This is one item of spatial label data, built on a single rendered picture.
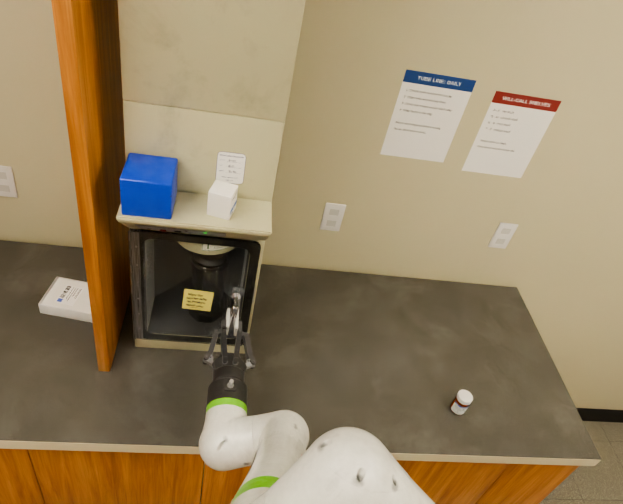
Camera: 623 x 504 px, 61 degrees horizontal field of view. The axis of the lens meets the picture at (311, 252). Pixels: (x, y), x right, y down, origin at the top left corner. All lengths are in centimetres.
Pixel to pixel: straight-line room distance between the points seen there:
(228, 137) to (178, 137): 10
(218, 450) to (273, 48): 80
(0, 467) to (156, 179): 96
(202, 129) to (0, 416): 88
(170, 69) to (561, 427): 147
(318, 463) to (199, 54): 74
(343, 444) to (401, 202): 121
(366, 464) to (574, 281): 175
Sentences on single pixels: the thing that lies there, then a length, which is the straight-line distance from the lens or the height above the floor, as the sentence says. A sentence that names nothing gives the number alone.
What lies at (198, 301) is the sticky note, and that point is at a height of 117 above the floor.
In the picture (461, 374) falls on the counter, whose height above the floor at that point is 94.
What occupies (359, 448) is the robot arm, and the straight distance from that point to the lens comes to 72.
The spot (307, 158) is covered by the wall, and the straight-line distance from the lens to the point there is 167.
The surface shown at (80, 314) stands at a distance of 169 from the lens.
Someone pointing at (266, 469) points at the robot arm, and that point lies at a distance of 93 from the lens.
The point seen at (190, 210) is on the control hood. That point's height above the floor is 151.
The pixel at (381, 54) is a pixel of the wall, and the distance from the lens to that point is 155.
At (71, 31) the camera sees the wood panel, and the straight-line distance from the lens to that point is 100.
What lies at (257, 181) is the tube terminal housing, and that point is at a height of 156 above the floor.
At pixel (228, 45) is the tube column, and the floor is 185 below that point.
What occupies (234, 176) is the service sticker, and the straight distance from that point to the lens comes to 119.
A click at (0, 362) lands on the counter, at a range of 167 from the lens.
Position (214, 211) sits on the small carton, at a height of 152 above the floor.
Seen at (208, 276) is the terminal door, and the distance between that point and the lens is 137.
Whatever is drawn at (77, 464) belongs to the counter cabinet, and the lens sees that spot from 166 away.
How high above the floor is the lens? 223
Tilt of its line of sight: 40 degrees down
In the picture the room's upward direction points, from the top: 14 degrees clockwise
